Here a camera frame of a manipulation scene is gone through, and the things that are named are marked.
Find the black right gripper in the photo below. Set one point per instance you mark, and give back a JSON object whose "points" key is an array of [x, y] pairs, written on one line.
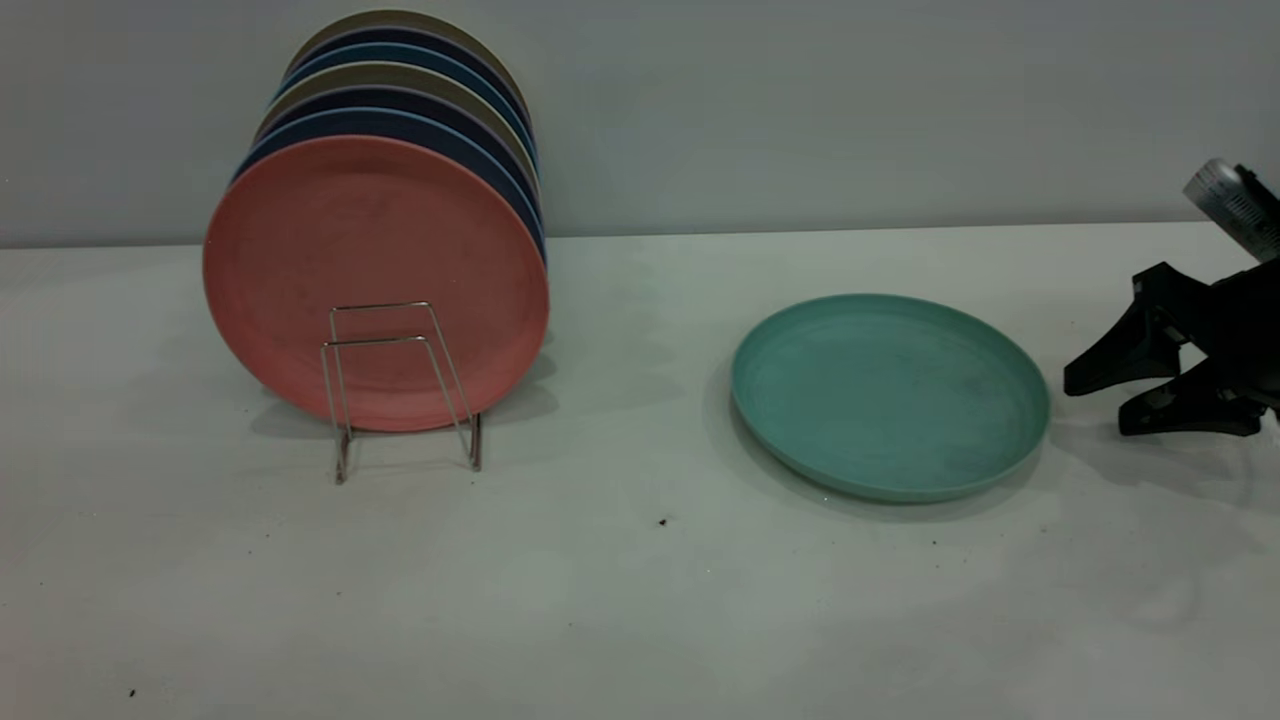
{"points": [[1245, 320]]}

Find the green round plate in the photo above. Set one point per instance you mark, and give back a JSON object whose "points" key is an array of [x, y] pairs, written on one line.
{"points": [[890, 390]]}

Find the pink round plate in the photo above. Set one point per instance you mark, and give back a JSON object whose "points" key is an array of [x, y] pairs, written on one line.
{"points": [[370, 240]]}

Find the dark purple round plate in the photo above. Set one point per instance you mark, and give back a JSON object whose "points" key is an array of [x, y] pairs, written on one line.
{"points": [[400, 35], [400, 98]]}

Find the beige round plate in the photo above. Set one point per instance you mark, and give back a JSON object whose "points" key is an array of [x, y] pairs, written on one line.
{"points": [[400, 73], [400, 17]]}

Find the teal blue round plate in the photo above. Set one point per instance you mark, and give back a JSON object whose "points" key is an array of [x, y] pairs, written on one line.
{"points": [[400, 52]]}

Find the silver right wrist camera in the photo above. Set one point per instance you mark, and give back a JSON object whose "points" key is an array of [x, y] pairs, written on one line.
{"points": [[1235, 205]]}

